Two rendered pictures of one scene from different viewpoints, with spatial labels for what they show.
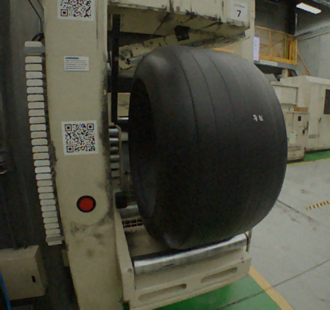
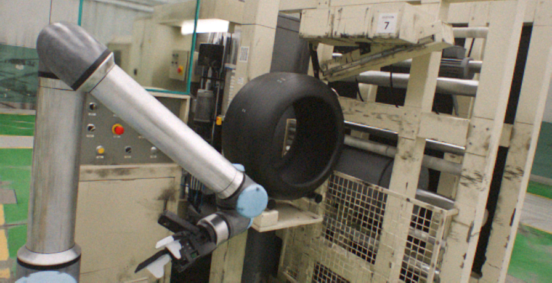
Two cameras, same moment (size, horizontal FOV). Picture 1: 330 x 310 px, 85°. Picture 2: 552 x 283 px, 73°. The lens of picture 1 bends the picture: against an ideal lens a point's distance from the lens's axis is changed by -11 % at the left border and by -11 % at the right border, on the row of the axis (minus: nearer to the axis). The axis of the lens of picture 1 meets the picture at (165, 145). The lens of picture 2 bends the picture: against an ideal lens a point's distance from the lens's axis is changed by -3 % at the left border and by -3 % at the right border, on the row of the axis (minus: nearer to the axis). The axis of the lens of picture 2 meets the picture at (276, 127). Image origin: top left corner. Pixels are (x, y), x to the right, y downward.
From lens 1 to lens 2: 1.67 m
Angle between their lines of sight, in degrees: 68
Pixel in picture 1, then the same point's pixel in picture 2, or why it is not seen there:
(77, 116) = not seen: hidden behind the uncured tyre
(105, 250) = not seen: hidden behind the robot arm
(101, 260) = not seen: hidden behind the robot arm
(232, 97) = (241, 100)
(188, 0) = (344, 24)
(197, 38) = (378, 50)
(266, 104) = (251, 105)
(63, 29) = (239, 66)
